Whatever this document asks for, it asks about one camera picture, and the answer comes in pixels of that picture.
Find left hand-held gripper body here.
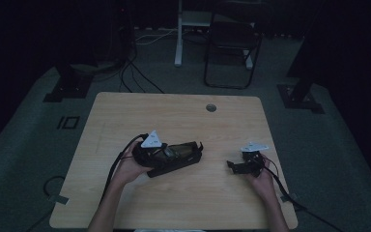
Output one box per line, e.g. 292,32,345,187
131,130,169,168

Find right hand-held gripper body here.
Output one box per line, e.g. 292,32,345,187
240,141,271,178

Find black glasses case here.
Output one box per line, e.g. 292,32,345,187
146,140,205,179

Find person's right hand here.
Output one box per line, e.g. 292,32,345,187
244,153,277,201

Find person's left hand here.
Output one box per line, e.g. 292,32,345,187
113,140,155,187

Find grey floor tape piece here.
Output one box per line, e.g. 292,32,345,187
47,193,70,206
280,192,300,204

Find black stand with flat base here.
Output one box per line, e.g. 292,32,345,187
276,28,326,115
43,47,95,103

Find black folding chair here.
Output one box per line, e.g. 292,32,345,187
203,11,264,91

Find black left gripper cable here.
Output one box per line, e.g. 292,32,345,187
99,132,150,206

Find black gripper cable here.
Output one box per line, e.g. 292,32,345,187
261,158,347,232
99,132,150,206

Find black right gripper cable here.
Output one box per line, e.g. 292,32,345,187
261,158,347,232

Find black floor cables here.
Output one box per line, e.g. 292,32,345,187
118,47,166,95

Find white desk frame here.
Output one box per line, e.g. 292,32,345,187
174,0,255,71

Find black looped floor cable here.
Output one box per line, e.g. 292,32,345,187
43,175,67,197

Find white floor cables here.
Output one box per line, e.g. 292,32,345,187
134,28,179,46

